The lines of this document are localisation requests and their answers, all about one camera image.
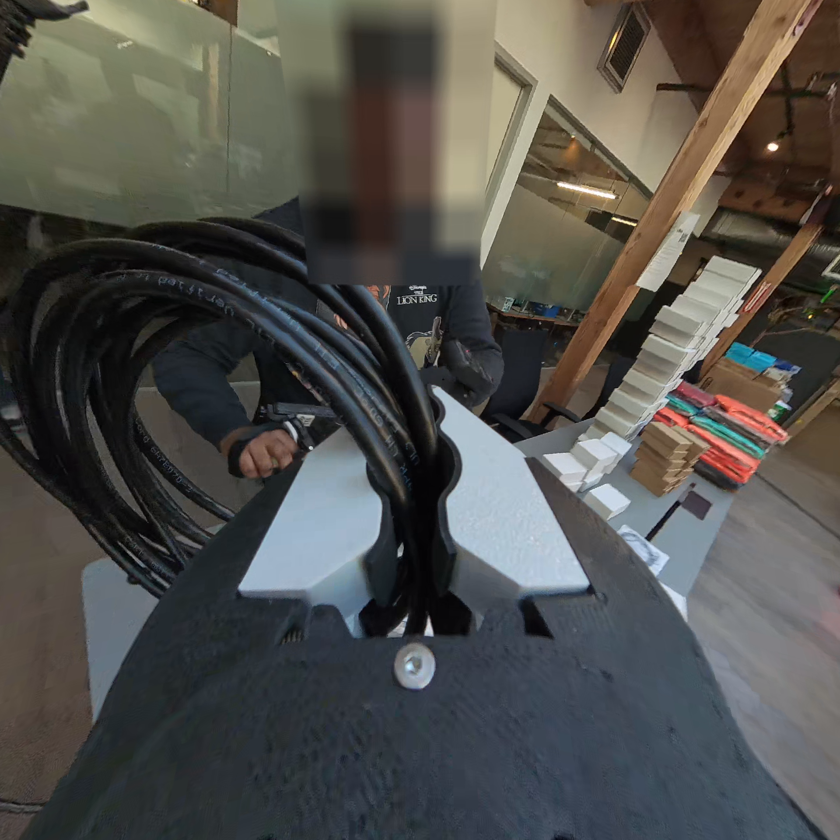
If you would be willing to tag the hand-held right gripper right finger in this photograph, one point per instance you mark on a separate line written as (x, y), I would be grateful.
(518, 525)

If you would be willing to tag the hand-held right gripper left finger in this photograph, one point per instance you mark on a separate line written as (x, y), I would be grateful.
(308, 538)

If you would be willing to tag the grey desk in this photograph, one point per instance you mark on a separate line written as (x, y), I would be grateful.
(689, 551)

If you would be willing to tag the black desk slot cover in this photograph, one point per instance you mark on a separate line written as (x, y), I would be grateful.
(695, 505)

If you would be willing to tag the black office chair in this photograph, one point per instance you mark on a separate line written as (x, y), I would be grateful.
(518, 367)

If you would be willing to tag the stack of brown boxes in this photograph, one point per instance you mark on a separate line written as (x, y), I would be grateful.
(663, 459)

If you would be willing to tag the stack of white boxes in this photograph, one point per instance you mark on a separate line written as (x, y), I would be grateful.
(656, 367)

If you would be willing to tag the stack of orange teal bags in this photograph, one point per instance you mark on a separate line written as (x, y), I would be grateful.
(728, 433)

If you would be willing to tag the large brown cardboard box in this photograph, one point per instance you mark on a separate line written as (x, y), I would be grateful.
(741, 387)

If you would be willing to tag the stack of blue packets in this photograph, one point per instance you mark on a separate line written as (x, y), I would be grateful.
(751, 358)

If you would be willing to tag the white paper notice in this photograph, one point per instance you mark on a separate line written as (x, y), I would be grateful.
(666, 253)

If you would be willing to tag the metal air duct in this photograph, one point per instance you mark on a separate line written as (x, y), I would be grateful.
(774, 229)

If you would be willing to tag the grey wall vent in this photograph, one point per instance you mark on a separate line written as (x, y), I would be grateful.
(623, 46)

